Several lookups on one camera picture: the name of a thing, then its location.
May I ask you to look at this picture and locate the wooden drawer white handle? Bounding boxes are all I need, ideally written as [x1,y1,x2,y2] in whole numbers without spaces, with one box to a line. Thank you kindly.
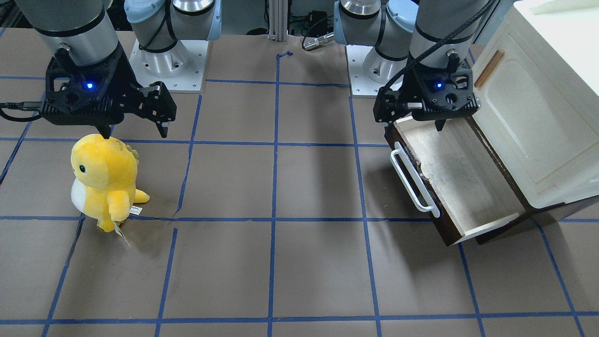
[385,117,530,246]

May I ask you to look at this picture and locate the brown paper table cover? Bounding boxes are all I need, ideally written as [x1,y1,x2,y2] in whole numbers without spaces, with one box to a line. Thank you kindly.
[0,36,598,337]

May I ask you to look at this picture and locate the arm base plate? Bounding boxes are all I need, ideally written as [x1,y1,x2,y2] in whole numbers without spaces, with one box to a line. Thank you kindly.
[129,40,210,94]
[346,45,407,98]

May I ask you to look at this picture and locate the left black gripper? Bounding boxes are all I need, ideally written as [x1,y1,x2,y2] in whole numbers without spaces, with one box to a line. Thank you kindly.
[373,59,481,132]

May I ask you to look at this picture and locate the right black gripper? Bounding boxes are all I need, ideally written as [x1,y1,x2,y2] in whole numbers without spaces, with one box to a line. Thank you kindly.
[39,45,177,140]

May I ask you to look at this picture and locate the aluminium frame post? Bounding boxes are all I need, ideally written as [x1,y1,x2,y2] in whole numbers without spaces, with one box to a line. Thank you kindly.
[268,0,289,44]

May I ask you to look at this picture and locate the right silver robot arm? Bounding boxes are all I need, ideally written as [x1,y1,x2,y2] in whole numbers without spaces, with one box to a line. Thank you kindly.
[1,0,222,139]

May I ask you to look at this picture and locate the yellow plush dinosaur toy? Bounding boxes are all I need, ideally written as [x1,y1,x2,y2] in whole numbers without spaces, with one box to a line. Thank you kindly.
[70,134,150,237]

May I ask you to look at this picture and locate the white cabinet box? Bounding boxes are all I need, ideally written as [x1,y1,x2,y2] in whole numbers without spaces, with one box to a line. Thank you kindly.
[474,0,599,208]

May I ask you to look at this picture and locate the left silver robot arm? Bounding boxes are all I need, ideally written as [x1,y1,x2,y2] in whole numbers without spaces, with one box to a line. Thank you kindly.
[333,0,495,132]

